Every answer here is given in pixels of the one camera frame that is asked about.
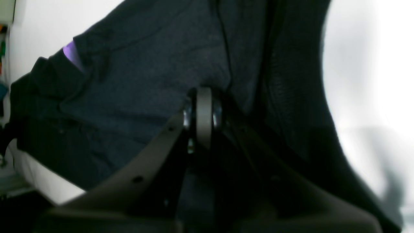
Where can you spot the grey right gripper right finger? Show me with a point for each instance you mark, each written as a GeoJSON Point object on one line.
{"type": "Point", "coordinates": [264, 195]}

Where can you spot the black graphic T-shirt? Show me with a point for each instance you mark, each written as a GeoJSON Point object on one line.
{"type": "Point", "coordinates": [89, 118]}

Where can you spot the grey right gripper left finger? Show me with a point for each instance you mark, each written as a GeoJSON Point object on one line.
{"type": "Point", "coordinates": [165, 189]}

